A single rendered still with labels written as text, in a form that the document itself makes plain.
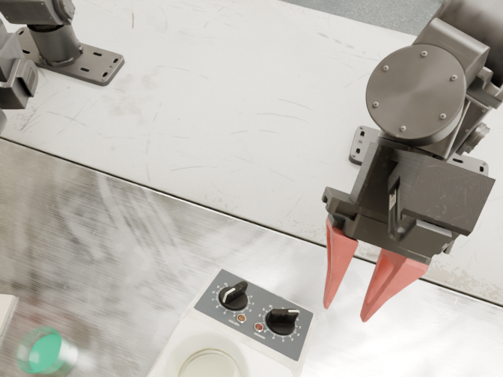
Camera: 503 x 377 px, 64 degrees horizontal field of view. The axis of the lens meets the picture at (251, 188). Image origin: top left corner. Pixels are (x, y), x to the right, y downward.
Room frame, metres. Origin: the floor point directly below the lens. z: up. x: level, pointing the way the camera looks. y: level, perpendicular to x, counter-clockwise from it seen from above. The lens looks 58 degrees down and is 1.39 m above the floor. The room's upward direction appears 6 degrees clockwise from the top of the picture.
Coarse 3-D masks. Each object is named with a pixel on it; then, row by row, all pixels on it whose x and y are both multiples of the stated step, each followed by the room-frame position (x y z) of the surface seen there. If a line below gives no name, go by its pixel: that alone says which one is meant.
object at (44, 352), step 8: (48, 336) 0.07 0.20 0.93; (56, 336) 0.07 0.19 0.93; (40, 344) 0.06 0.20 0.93; (48, 344) 0.06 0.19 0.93; (56, 344) 0.06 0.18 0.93; (32, 352) 0.05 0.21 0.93; (40, 352) 0.06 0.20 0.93; (48, 352) 0.06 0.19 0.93; (56, 352) 0.06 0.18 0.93; (32, 360) 0.05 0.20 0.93; (40, 360) 0.05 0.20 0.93; (48, 360) 0.05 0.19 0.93; (32, 368) 0.04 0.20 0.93; (40, 368) 0.04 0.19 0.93
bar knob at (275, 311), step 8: (272, 312) 0.11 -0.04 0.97; (280, 312) 0.11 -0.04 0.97; (288, 312) 0.11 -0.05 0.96; (296, 312) 0.12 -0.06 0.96; (272, 320) 0.10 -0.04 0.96; (280, 320) 0.11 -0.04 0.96; (288, 320) 0.11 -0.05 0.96; (272, 328) 0.10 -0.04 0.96; (280, 328) 0.10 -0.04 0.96; (288, 328) 0.10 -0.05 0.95
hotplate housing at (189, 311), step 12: (204, 288) 0.14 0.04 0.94; (264, 288) 0.15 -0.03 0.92; (192, 300) 0.12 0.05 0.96; (288, 300) 0.14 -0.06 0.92; (192, 312) 0.10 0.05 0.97; (312, 312) 0.13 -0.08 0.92; (216, 324) 0.09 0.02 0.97; (312, 324) 0.11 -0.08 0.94; (240, 336) 0.08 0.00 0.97; (312, 336) 0.10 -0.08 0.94; (264, 348) 0.08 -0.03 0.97; (156, 360) 0.06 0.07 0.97; (276, 360) 0.07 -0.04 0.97; (288, 360) 0.07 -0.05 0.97; (300, 360) 0.07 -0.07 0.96; (300, 372) 0.06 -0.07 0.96
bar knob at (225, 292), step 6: (240, 282) 0.14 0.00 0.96; (246, 282) 0.14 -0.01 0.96; (228, 288) 0.14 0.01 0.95; (234, 288) 0.13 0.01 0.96; (240, 288) 0.13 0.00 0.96; (246, 288) 0.14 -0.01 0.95; (222, 294) 0.13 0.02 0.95; (228, 294) 0.12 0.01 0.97; (234, 294) 0.13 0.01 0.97; (240, 294) 0.13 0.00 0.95; (222, 300) 0.12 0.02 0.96; (228, 300) 0.12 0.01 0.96; (234, 300) 0.12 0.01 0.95; (240, 300) 0.12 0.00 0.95; (246, 300) 0.13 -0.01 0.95; (228, 306) 0.12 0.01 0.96; (234, 306) 0.12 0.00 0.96; (240, 306) 0.12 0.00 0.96
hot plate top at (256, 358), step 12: (180, 324) 0.09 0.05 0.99; (192, 324) 0.09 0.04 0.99; (204, 324) 0.09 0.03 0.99; (252, 348) 0.07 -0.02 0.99; (252, 360) 0.06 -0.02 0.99; (264, 360) 0.06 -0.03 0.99; (156, 372) 0.04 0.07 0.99; (252, 372) 0.05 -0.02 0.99; (264, 372) 0.05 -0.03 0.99; (276, 372) 0.05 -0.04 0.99; (288, 372) 0.05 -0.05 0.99
